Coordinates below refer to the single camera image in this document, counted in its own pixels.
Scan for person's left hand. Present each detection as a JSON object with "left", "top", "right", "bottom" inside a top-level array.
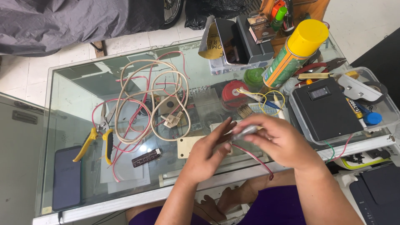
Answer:
[{"left": 184, "top": 117, "right": 238, "bottom": 186}]

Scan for person's right hand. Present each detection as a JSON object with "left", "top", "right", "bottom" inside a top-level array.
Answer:
[{"left": 232, "top": 114, "right": 326, "bottom": 171}]

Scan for small silver metal part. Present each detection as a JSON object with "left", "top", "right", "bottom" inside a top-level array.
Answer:
[{"left": 230, "top": 125, "right": 260, "bottom": 142}]

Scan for cream plastic plate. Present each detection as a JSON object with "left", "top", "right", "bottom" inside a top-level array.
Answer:
[{"left": 177, "top": 135, "right": 207, "bottom": 159}]

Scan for white probe pen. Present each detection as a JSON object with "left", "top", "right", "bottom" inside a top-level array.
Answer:
[{"left": 273, "top": 93, "right": 286, "bottom": 120}]

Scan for person's bare leg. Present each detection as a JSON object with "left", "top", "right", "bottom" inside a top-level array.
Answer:
[{"left": 193, "top": 169, "right": 298, "bottom": 223}]

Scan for small circuit board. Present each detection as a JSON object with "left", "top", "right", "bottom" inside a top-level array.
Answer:
[{"left": 248, "top": 102, "right": 285, "bottom": 118}]

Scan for blue probe pen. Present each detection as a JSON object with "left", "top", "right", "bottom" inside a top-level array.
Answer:
[{"left": 246, "top": 94, "right": 284, "bottom": 111}]

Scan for small bristle brush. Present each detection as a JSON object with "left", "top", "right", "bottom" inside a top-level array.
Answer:
[{"left": 236, "top": 104, "right": 255, "bottom": 119}]

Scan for black box with display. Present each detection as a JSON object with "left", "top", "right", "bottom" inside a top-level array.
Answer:
[{"left": 292, "top": 77, "right": 365, "bottom": 142}]

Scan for brown lighter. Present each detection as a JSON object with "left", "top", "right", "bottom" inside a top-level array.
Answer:
[{"left": 131, "top": 148, "right": 162, "bottom": 168}]

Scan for person's purple shorts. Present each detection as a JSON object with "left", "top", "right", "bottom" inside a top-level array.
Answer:
[{"left": 128, "top": 185, "right": 307, "bottom": 225}]

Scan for red-lidded round tin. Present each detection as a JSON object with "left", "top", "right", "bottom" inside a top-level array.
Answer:
[{"left": 221, "top": 80, "right": 250, "bottom": 112}]

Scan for green-lidded jar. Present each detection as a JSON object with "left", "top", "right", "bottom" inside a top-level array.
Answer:
[{"left": 243, "top": 67, "right": 266, "bottom": 92}]

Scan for white tray with yellow-green rim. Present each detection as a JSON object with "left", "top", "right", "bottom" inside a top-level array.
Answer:
[{"left": 340, "top": 149, "right": 392, "bottom": 171}]

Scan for green spray can yellow cap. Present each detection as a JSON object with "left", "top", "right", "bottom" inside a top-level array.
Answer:
[{"left": 263, "top": 19, "right": 329, "bottom": 89}]

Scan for glue tube with blue cap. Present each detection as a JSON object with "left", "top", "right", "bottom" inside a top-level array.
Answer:
[{"left": 345, "top": 97, "right": 383, "bottom": 126}]

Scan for grey-white plastic housing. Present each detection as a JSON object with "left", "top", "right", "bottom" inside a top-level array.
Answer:
[{"left": 337, "top": 74, "right": 384, "bottom": 102}]

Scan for clear parts organiser box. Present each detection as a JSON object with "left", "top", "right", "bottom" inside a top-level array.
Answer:
[{"left": 208, "top": 56, "right": 273, "bottom": 76}]

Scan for dark grey box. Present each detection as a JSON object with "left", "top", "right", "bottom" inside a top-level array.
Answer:
[{"left": 236, "top": 14, "right": 275, "bottom": 64}]

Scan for dark blue printer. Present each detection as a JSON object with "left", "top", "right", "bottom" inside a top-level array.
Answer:
[{"left": 349, "top": 162, "right": 400, "bottom": 225}]

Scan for clear plastic tray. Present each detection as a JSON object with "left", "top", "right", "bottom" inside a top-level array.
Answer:
[{"left": 289, "top": 66, "right": 400, "bottom": 146}]

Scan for black tape roll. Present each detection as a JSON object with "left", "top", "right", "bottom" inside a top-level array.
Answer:
[{"left": 362, "top": 81, "right": 389, "bottom": 105}]

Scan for upright glossy smartphone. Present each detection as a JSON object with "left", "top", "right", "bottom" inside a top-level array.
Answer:
[{"left": 214, "top": 17, "right": 249, "bottom": 66}]

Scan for brown cigarette pack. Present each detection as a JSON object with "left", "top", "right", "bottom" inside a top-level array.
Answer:
[{"left": 246, "top": 13, "right": 277, "bottom": 44}]

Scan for silver and yellow packet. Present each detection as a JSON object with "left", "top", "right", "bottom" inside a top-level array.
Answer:
[{"left": 198, "top": 15, "right": 224, "bottom": 60}]

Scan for small green bottle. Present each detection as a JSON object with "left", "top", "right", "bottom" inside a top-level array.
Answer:
[{"left": 270, "top": 6, "right": 288, "bottom": 32}]

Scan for orange tool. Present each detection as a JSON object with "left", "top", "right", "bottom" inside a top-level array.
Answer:
[{"left": 270, "top": 0, "right": 286, "bottom": 20}]

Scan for black smartphone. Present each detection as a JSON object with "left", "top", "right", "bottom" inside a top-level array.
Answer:
[{"left": 52, "top": 145, "right": 84, "bottom": 212}]

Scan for black plastic bag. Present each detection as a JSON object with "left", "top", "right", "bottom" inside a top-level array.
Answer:
[{"left": 184, "top": 0, "right": 254, "bottom": 31}]

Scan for motorcycle wheel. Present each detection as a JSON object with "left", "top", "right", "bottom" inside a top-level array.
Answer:
[{"left": 159, "top": 0, "right": 185, "bottom": 30}]

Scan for grey metal cabinet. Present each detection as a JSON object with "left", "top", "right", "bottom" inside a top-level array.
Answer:
[{"left": 0, "top": 92, "right": 57, "bottom": 225}]

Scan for grey fabric cover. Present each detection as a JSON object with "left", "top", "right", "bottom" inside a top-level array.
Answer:
[{"left": 0, "top": 0, "right": 167, "bottom": 57}]

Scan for red twin wire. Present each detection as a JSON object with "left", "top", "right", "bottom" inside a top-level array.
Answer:
[{"left": 231, "top": 143, "right": 274, "bottom": 181}]

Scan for green wire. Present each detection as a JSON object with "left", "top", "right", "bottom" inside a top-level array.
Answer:
[{"left": 323, "top": 140, "right": 336, "bottom": 164}]

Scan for yellow wire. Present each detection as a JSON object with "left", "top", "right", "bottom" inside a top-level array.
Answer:
[{"left": 236, "top": 88, "right": 286, "bottom": 117}]

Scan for short red wire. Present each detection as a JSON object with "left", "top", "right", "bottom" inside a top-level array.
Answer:
[{"left": 331, "top": 134, "right": 354, "bottom": 162}]

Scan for yellow-handled soldering tool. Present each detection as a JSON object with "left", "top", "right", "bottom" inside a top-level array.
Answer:
[{"left": 296, "top": 71, "right": 360, "bottom": 81}]

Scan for long tangled red wire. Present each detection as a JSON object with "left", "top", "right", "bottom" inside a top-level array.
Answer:
[{"left": 91, "top": 51, "right": 190, "bottom": 183}]

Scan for beige cable with plug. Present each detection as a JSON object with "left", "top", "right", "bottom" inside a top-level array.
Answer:
[{"left": 115, "top": 59, "right": 191, "bottom": 144}]

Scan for red-handled pliers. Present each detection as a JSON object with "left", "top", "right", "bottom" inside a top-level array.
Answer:
[{"left": 293, "top": 57, "right": 348, "bottom": 76}]

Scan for yellow-handled wire snips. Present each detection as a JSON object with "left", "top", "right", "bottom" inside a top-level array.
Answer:
[{"left": 72, "top": 103, "right": 117, "bottom": 166}]

